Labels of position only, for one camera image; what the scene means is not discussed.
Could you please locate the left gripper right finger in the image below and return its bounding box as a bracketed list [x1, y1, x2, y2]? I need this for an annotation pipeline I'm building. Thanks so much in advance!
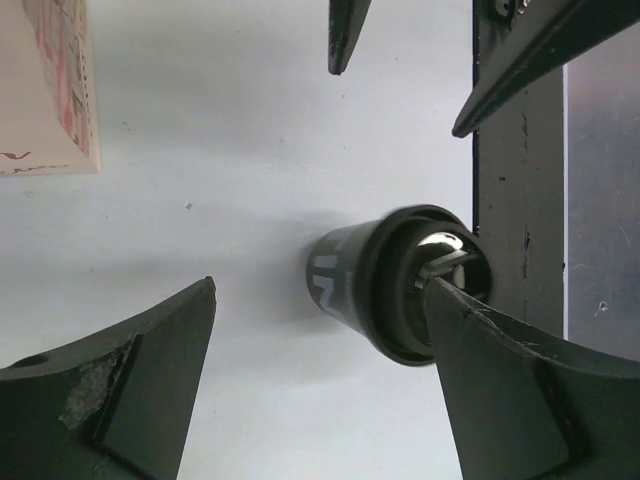
[425, 279, 639, 479]

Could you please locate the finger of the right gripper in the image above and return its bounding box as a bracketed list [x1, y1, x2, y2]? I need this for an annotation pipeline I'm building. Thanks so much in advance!
[452, 1, 639, 138]
[328, 0, 371, 75]

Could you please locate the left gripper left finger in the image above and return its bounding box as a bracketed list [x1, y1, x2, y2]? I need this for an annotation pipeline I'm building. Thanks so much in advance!
[1, 277, 216, 479]

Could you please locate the black coffee cup lid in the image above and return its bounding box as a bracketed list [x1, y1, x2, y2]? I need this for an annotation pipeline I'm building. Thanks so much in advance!
[361, 205, 495, 367]

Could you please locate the dark translucent coffee cup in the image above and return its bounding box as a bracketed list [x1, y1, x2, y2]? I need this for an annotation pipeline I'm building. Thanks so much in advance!
[306, 221, 377, 334]

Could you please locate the paper takeout bag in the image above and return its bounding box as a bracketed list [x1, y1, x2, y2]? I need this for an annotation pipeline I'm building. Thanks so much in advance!
[1, 0, 101, 176]

